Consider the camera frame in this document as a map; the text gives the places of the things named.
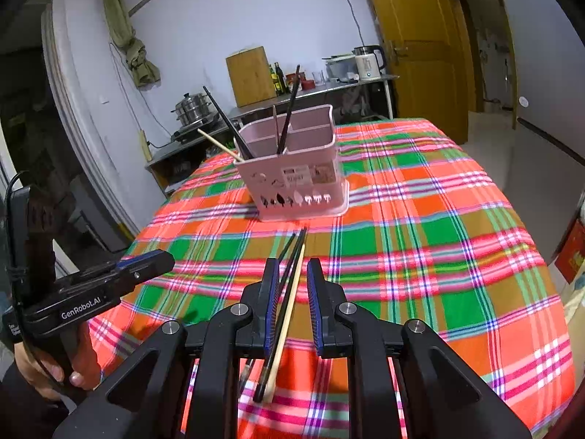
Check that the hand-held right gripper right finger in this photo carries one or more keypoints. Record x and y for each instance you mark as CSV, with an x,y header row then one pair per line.
x,y
315,311

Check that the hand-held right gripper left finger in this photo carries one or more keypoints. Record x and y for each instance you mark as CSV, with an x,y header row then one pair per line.
x,y
269,311

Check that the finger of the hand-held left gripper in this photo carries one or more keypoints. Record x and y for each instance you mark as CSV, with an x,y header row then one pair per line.
x,y
153,265

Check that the wooden chopstick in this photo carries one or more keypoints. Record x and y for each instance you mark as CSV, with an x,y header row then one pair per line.
x,y
279,352
217,142

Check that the black chopstick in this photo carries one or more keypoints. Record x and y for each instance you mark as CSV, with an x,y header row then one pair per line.
x,y
225,119
292,274
287,248
289,107

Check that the pink plastic utensil basket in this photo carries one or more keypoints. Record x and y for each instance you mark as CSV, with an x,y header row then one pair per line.
x,y
297,160

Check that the person's left forearm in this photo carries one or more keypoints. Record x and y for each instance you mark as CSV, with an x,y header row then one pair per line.
x,y
23,414

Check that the person's left hand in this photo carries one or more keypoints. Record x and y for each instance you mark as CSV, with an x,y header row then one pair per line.
x,y
87,361

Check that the steel shelf stand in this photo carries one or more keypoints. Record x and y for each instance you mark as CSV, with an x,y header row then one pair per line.
x,y
178,160

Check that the beige power strip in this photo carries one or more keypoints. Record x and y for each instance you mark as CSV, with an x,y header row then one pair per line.
x,y
144,146

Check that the plaid tablecloth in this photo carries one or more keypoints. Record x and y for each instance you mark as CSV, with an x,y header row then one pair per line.
x,y
434,238

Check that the black induction stove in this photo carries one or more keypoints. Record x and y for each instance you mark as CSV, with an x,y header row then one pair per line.
x,y
196,131

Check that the steel steamer pot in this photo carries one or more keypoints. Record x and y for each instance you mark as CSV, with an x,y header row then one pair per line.
x,y
194,107

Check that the wooden cutting board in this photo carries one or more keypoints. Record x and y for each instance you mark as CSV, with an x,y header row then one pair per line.
x,y
250,77

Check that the green curtain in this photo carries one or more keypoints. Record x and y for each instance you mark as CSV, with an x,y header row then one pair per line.
x,y
130,50

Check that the steel counter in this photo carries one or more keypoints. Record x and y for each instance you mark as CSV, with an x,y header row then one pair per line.
x,y
320,93

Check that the dark oil bottle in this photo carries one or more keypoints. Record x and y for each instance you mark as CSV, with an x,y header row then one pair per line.
x,y
273,80
280,78

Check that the red jar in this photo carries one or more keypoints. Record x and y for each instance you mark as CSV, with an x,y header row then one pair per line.
x,y
291,81

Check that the white electric kettle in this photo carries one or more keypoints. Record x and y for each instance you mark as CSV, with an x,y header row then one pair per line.
x,y
368,65

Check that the red box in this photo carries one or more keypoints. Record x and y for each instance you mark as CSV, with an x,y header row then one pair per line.
x,y
571,256

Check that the wooden door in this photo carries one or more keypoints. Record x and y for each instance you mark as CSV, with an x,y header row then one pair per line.
x,y
420,55

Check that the silver refrigerator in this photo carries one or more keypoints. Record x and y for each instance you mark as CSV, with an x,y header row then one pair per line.
x,y
548,77

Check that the white door frame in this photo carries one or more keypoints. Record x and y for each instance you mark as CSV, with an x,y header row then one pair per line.
x,y
77,123

